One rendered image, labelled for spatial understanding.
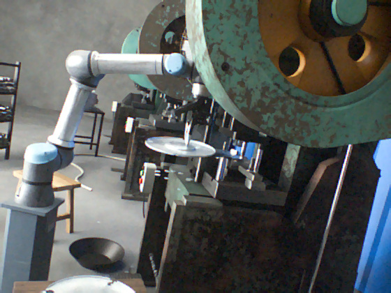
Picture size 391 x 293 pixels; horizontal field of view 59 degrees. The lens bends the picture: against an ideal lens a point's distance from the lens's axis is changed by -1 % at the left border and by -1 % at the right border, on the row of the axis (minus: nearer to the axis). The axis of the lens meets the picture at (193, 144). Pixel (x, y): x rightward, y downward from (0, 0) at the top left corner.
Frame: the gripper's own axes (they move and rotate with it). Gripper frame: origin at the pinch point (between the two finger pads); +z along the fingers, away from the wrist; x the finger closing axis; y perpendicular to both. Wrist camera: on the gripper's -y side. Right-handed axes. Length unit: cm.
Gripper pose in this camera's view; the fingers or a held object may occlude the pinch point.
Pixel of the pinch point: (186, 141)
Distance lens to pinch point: 145.9
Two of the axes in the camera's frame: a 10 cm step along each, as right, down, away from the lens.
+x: -2.5, -1.9, 9.5
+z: -2.0, 9.7, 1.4
